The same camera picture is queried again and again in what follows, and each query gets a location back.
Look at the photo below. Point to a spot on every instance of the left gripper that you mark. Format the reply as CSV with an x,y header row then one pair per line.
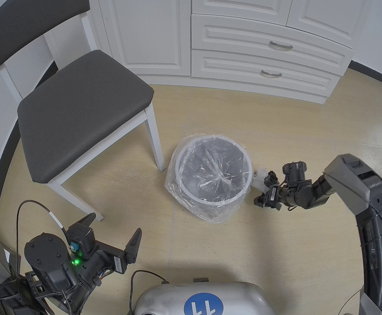
x,y
109,258

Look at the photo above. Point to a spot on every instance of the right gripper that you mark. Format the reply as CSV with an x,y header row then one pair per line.
x,y
275,198

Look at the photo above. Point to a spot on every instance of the white paper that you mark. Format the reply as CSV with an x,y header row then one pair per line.
x,y
259,179

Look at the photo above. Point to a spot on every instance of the clear plastic bag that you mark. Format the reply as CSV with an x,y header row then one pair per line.
x,y
174,189

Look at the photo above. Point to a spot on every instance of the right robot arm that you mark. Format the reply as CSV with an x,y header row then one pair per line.
x,y
351,182

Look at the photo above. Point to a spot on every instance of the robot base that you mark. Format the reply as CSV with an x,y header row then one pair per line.
x,y
178,300

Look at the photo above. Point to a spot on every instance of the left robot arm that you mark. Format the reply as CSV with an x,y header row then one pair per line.
x,y
46,258

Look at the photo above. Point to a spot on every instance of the white trash bin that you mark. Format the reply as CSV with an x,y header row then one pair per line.
x,y
217,213

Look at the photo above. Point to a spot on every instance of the white chair grey cushions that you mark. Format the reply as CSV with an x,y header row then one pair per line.
x,y
79,110

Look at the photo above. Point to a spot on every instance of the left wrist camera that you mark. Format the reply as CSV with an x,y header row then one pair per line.
x,y
82,238

